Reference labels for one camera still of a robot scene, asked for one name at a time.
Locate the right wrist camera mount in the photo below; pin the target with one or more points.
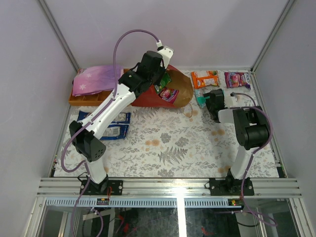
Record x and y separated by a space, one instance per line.
230 101

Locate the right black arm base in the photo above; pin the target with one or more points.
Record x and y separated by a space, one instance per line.
230 186

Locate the white Fox's candy bag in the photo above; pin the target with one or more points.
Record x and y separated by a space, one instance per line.
237 79

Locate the blue white cable duct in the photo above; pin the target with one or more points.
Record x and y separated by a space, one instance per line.
141 202

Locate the green snack packet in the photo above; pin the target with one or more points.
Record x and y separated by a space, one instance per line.
165 80

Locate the blue Doritos chip bag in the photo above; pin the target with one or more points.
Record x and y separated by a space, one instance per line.
117 129

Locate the purple plastic package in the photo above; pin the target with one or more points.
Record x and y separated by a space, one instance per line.
96 79

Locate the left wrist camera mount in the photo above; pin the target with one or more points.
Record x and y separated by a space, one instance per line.
165 52

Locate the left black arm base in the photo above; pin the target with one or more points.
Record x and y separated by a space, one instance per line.
107 187

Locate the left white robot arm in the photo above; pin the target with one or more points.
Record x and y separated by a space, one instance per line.
86 133

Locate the orange wooden tray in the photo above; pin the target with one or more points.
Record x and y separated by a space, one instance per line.
88 100

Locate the floral table mat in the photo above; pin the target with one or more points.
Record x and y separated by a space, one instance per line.
164 142

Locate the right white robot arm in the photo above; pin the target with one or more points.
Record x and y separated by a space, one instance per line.
253 129

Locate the aluminium front rail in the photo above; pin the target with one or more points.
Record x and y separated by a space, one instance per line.
166 188

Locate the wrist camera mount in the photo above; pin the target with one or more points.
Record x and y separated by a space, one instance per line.
165 52
230 101

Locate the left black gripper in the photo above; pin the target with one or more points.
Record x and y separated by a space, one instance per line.
159 74

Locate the orange Fox's candy bag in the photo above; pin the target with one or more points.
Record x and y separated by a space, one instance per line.
205 78

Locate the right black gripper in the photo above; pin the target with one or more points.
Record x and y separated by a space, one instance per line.
208 103

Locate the red paper bag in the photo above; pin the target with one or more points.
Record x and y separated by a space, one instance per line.
179 82

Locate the teal candy bag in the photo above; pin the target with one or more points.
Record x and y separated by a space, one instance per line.
201 101

